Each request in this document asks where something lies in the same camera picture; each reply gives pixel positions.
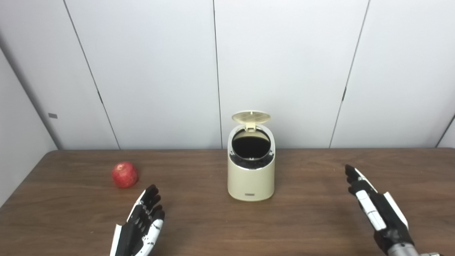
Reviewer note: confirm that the round cream bin lid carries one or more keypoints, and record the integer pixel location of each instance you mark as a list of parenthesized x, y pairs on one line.
[(251, 116)]

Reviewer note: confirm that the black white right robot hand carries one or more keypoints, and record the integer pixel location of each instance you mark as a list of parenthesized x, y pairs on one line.
[(389, 217)]

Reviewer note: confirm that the cream-colored cylindrical bin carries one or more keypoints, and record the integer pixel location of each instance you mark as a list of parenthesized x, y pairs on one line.
[(251, 183)]

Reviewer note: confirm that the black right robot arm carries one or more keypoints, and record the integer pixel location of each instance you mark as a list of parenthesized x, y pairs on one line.
[(403, 250)]

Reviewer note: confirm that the red apple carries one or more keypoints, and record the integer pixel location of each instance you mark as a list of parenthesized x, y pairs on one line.
[(124, 175)]

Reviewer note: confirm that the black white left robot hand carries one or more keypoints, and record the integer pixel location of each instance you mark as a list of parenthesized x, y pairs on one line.
[(133, 234)]

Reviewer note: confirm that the small grey wall tag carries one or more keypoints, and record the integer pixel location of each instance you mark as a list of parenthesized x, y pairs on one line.
[(52, 115)]

